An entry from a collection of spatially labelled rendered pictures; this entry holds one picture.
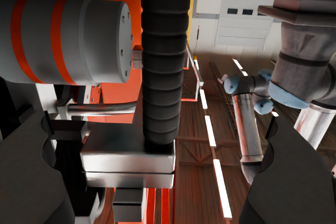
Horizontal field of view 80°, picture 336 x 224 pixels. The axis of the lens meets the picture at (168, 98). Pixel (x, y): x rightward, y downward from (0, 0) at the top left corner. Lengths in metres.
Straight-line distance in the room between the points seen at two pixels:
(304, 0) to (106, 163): 0.49
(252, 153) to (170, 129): 0.69
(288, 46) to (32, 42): 0.54
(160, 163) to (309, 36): 0.47
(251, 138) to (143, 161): 0.69
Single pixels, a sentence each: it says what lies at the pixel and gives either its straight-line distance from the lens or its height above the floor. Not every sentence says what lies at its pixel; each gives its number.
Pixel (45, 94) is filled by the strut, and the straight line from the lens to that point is 0.43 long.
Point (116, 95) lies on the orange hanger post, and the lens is 0.83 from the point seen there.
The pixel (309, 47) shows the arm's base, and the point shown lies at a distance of 0.59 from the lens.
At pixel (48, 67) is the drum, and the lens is 0.33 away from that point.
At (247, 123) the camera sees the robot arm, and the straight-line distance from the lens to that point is 0.86.
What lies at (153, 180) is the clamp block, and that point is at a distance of 0.22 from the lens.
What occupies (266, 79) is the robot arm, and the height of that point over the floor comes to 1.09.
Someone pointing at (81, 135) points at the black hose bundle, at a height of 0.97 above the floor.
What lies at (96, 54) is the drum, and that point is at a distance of 0.30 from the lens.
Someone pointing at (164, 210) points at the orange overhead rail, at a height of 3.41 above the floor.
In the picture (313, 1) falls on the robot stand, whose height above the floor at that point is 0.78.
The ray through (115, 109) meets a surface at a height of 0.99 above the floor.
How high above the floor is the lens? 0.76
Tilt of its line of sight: 29 degrees up
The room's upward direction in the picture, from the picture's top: 177 degrees counter-clockwise
